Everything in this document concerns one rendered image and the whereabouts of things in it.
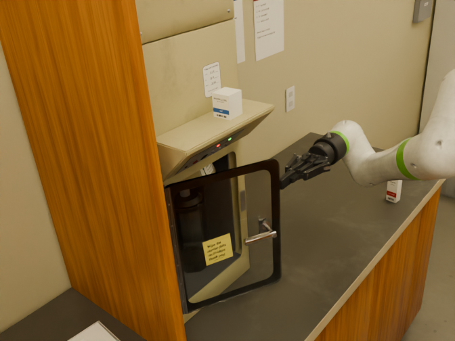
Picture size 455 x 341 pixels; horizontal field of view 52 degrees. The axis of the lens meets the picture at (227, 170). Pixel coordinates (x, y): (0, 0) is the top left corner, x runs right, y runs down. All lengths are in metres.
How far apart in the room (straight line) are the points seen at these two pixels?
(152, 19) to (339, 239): 1.00
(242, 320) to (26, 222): 0.67
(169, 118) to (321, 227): 0.83
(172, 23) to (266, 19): 1.04
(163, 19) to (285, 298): 0.85
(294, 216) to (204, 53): 0.85
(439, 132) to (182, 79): 0.60
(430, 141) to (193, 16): 0.61
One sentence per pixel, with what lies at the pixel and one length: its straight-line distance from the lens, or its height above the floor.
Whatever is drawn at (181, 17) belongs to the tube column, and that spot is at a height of 1.74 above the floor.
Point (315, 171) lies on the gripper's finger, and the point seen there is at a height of 1.28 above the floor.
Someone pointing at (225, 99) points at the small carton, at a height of 1.56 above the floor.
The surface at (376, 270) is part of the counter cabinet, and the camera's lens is 1.76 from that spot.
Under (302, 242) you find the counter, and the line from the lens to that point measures 1.63.
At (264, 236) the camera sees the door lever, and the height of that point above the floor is 1.21.
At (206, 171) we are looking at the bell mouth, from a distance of 1.24.
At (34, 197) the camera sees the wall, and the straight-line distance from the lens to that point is 1.43.
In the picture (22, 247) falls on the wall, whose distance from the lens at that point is 1.47.
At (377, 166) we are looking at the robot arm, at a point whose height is 1.27.
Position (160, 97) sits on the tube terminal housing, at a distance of 1.04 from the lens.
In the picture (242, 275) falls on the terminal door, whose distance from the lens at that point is 1.31.
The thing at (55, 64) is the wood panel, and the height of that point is 1.68.
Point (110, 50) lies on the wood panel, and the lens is 0.90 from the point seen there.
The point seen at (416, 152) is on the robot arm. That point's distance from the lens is 1.19.
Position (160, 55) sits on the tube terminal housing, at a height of 1.68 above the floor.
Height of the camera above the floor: 1.91
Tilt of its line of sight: 28 degrees down
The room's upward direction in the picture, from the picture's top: 4 degrees counter-clockwise
